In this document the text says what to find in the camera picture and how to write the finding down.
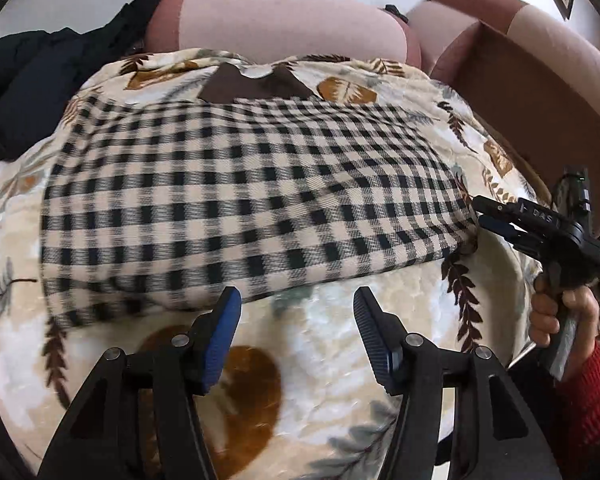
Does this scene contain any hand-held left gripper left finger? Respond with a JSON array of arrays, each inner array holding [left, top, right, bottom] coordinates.
[[36, 286, 243, 480]]

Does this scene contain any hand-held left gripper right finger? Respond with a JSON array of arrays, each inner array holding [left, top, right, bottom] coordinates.
[[352, 286, 564, 480]]

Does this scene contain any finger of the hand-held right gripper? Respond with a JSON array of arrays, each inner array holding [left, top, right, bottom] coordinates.
[[472, 195, 526, 220], [478, 215, 532, 252]]

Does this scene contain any black beige checked coat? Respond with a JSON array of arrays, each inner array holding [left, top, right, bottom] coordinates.
[[39, 62, 482, 330]]

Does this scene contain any person's right forearm red sleeve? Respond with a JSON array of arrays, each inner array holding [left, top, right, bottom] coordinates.
[[554, 337, 600, 463]]

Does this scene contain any person's right hand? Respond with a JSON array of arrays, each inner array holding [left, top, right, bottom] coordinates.
[[528, 275, 600, 362]]

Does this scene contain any cream leaf-print blanket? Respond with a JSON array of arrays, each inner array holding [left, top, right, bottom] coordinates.
[[0, 47, 556, 480]]

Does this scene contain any pink sofa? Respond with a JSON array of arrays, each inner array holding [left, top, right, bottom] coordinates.
[[144, 0, 600, 128]]

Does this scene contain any black garment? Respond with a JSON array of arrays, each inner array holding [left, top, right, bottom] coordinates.
[[0, 0, 176, 167]]

